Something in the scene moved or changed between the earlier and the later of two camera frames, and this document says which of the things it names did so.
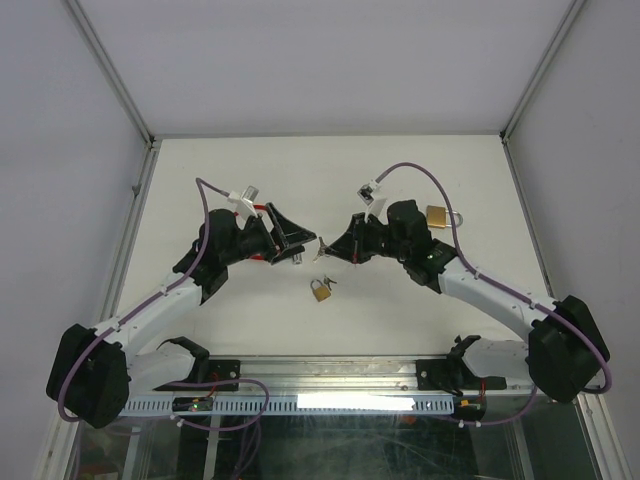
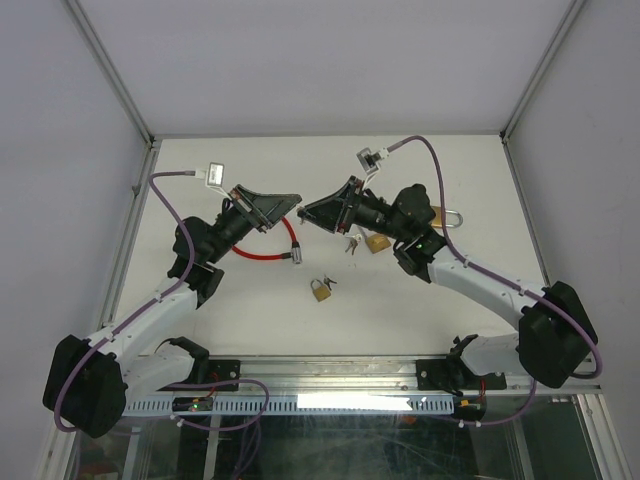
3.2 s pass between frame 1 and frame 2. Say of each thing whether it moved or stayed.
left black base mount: stayed
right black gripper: moved
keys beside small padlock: stayed
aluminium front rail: stayed
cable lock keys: moved
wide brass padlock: stayed
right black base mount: stayed
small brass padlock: stayed
